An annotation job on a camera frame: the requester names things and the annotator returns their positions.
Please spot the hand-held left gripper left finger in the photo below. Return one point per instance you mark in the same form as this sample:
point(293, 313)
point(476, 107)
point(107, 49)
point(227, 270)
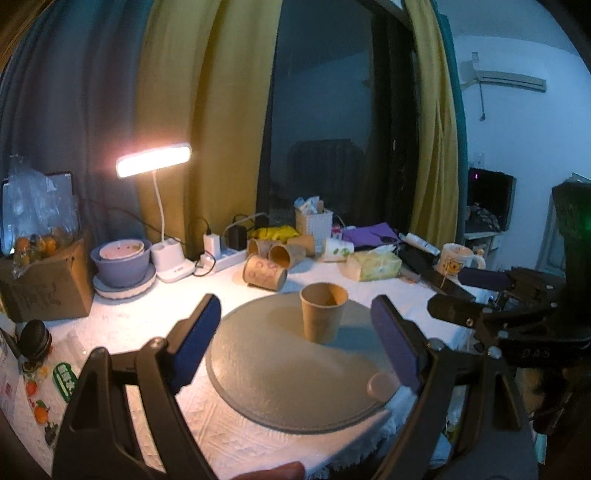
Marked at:
point(198, 344)

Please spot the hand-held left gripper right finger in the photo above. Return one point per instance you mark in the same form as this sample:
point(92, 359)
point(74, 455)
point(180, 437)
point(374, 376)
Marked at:
point(398, 346)

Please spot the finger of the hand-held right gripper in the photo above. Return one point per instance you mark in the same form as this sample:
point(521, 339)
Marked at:
point(455, 310)
point(482, 278)

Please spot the plain brown paper cup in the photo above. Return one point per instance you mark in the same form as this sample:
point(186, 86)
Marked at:
point(323, 314)

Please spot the brown printed paper cup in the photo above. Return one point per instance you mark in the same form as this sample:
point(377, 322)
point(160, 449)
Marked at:
point(264, 273)

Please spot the white green-print paper cup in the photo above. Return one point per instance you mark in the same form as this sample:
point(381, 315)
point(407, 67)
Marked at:
point(338, 249)

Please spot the person's left hand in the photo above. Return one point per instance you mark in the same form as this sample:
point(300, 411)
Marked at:
point(272, 471)

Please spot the white printed mug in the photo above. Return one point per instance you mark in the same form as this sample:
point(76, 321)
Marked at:
point(455, 261)

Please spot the small clear round lid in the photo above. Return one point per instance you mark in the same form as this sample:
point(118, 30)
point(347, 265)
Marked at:
point(382, 386)

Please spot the long black case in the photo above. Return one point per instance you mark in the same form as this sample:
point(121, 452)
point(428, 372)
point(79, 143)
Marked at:
point(427, 272)

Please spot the white tube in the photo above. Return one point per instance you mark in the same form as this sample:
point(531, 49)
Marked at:
point(419, 242)

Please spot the yellow-green tissue pack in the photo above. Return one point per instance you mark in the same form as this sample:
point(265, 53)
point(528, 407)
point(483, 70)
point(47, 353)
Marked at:
point(374, 267)

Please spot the black monitor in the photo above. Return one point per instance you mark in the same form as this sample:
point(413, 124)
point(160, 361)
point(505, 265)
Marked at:
point(491, 196)

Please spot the white scalloped plate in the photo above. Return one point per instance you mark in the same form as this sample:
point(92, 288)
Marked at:
point(134, 290)

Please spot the white power strip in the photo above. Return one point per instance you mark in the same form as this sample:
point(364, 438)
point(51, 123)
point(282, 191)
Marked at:
point(226, 261)

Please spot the round grey mat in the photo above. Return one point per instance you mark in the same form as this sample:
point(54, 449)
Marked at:
point(286, 383)

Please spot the white charger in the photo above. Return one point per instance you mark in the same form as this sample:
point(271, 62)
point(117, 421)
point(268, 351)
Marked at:
point(212, 243)

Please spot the purple bowl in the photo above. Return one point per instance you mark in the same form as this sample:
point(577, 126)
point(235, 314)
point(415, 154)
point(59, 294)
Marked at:
point(121, 272)

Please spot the black charger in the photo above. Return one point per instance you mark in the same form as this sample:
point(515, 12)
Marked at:
point(238, 237)

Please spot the purple cloth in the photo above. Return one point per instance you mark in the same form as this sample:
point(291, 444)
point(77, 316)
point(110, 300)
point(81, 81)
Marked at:
point(369, 234)

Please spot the white bowl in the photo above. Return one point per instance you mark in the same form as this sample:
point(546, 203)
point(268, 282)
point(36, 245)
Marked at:
point(122, 250)

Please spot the yellow crumpled cloth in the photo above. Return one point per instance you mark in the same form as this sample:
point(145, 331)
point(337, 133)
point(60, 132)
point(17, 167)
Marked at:
point(277, 233)

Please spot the green label clear packet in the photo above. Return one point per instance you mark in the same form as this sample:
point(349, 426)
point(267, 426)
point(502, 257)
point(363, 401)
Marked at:
point(64, 381)

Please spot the yellow curtain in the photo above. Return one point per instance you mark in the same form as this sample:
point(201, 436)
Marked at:
point(436, 138)
point(207, 106)

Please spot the white woven basket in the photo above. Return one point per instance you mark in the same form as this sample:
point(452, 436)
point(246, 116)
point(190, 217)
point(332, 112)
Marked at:
point(315, 224)

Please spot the cardboard box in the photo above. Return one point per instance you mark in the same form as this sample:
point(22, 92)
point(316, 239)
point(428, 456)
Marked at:
point(46, 290)

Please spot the black round case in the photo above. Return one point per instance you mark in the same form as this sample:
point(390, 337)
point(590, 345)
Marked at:
point(35, 339)

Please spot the fruit printed packet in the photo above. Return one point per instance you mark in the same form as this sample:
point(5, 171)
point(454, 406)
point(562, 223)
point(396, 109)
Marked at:
point(27, 406)

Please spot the white air conditioner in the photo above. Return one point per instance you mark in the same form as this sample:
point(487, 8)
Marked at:
point(510, 79)

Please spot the white desk lamp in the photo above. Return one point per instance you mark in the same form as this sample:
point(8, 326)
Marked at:
point(154, 159)

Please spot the clear bag of oranges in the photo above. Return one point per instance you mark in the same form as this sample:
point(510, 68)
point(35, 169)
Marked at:
point(39, 217)

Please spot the blue-grey curtain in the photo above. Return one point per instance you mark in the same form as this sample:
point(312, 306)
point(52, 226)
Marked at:
point(74, 106)

